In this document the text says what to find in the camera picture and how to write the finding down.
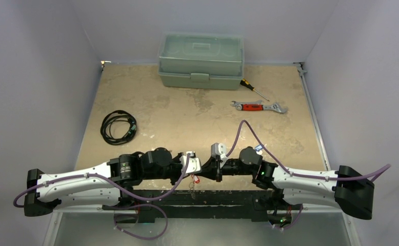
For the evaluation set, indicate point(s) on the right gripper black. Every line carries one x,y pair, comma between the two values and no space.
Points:
218,167

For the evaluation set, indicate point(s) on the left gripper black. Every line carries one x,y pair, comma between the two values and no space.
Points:
177,158

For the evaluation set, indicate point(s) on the silver metal key holder plate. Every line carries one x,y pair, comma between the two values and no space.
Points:
192,190

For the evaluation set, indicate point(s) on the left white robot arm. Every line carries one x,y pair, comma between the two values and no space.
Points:
104,184

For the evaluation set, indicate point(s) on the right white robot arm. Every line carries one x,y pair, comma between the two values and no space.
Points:
345,188

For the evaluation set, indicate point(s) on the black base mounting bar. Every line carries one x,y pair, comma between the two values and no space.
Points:
255,205

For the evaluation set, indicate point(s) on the silver open-end wrench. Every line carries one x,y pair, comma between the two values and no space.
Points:
247,102

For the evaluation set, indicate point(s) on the black yellow screwdriver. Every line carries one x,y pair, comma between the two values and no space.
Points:
247,85

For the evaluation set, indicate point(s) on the green plastic toolbox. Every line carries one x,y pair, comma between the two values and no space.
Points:
201,61

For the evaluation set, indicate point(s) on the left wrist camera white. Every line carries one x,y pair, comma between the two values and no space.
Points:
191,163

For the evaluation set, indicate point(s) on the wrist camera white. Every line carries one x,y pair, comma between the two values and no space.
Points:
219,150
191,163

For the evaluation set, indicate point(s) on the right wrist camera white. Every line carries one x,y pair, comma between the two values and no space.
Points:
219,150

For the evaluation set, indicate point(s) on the red handled adjustable wrench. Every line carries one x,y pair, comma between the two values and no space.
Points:
260,107

